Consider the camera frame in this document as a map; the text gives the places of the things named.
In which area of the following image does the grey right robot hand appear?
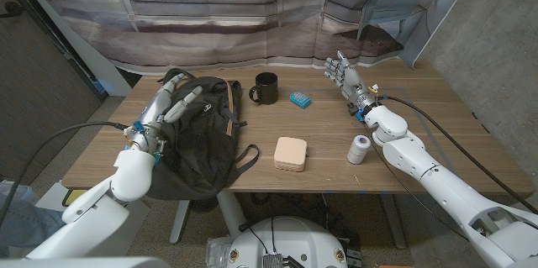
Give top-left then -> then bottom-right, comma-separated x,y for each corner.
323,50 -> 379,112

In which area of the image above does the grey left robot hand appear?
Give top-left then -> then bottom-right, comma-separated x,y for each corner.
124,72 -> 203,155

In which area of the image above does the black backpack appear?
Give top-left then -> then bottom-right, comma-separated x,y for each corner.
142,67 -> 261,201

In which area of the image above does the black cup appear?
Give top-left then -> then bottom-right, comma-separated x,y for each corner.
248,71 -> 279,106

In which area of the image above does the pink jewelry box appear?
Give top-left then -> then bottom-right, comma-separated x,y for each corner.
273,136 -> 309,173

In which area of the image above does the blue ridged small object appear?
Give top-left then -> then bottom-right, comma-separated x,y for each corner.
289,91 -> 313,109

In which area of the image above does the white tape roll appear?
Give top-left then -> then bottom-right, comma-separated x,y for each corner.
346,134 -> 372,166

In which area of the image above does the white floor board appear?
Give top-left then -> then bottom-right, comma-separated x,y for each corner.
33,181 -> 151,259

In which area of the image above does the white slanted table leg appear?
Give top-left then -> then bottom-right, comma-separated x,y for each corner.
169,199 -> 191,245

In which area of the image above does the printed sofa backdrop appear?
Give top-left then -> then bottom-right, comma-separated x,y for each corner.
10,0 -> 483,76

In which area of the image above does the yellow and black floor object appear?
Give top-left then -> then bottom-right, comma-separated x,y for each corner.
62,188 -> 87,208

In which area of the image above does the white table column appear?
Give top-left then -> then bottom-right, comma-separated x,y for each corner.
216,191 -> 248,239

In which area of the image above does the grey slanted table leg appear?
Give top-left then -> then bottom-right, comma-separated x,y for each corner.
380,194 -> 408,250

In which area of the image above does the clear plastic container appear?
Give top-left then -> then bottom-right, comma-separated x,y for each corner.
205,236 -> 233,268

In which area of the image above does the person's leg in jeans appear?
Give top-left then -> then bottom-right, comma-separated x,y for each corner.
0,198 -> 65,257

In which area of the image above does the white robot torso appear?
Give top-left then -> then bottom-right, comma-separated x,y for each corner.
226,216 -> 349,268

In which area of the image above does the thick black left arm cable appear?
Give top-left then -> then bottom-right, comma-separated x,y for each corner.
0,121 -> 129,227

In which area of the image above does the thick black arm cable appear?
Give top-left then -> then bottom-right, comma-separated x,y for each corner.
0,121 -> 129,227
377,94 -> 538,215

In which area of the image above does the white backdrop stand post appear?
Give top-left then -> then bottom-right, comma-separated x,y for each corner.
10,0 -> 133,97

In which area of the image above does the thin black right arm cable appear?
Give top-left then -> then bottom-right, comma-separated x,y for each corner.
363,123 -> 470,242

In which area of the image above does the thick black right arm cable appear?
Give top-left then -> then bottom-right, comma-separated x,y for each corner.
377,94 -> 538,215

